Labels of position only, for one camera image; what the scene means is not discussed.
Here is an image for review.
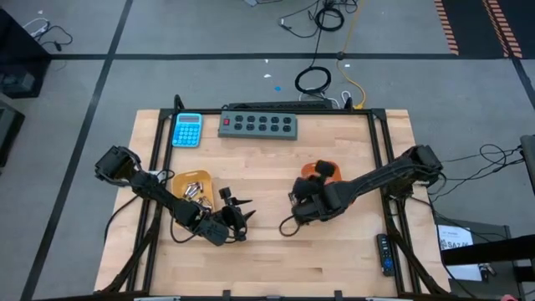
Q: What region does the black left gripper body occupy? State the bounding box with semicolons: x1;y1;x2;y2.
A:
219;204;247;242

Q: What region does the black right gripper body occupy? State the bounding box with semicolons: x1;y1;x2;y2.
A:
290;176;323;202

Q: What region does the orange plastic bin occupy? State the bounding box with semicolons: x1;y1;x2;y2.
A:
300;160;344;187

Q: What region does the yellow plastic bin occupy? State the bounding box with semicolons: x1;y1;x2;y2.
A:
171;169;217;214

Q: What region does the grey power strip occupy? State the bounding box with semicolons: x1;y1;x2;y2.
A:
217;110;298;141

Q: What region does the long black power strip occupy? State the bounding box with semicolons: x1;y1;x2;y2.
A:
227;99;334;111

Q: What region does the blue calculator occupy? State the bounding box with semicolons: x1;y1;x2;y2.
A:
171;112;204;149

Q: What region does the black remote control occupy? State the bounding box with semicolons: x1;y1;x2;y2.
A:
375;232;396;278

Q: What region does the white printed paper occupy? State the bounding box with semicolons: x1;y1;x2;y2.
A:
437;224;475;251

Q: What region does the grey box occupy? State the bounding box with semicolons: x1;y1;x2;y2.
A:
434;217;513;293

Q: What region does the black bar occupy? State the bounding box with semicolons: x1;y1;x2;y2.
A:
441;233;535;267

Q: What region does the black mat with orange stripes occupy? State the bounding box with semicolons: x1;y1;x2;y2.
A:
433;0;524;59

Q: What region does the black cabinet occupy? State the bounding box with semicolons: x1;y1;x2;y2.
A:
0;8;52;99

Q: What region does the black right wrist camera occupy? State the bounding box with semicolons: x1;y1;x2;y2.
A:
313;159;338;179

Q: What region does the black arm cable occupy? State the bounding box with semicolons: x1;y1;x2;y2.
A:
278;215;302;237
169;216;197;245

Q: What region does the black metal table frame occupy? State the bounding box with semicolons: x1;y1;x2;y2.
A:
99;107;452;296

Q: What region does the white cable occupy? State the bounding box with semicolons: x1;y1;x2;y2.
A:
298;86;353;108
23;16;49;37

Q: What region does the coiled black cable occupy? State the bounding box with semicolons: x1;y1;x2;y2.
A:
294;65;333;95
313;6;346;33

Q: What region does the yellow cable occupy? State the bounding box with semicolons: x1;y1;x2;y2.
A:
336;0;368;110

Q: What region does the black floor cable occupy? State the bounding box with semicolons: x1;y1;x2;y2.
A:
430;143;526;202
33;24;74;54

